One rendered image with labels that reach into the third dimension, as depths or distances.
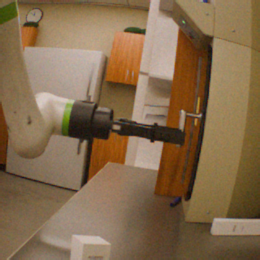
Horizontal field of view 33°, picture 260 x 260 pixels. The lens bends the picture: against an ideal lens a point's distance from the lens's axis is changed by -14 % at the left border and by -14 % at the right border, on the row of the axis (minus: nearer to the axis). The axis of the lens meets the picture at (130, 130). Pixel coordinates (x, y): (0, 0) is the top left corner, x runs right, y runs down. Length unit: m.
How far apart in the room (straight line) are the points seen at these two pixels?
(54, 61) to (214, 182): 5.18
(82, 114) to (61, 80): 5.00
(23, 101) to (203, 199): 0.49
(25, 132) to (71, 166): 5.12
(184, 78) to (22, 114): 0.64
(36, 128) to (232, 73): 0.49
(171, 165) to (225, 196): 0.40
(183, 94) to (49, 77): 4.77
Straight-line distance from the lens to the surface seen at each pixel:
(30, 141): 1.07
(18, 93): 1.05
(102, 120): 1.17
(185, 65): 1.52
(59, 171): 6.21
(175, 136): 1.13
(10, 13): 1.01
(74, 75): 6.14
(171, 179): 1.53
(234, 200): 1.20
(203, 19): 1.18
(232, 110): 1.16
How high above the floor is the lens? 1.20
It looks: 3 degrees down
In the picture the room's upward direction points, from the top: 9 degrees clockwise
